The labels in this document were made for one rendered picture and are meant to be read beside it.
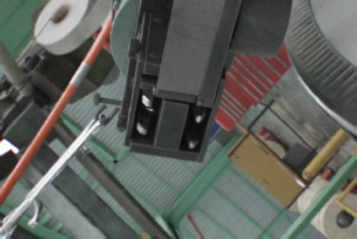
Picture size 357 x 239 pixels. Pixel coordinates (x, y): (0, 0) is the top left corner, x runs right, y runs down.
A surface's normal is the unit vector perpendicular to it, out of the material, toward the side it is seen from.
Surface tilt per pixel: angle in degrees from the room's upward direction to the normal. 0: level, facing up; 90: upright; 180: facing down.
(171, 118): 65
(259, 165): 90
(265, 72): 90
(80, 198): 139
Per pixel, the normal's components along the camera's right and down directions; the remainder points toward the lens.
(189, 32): 0.00, 0.55
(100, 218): 0.66, -0.44
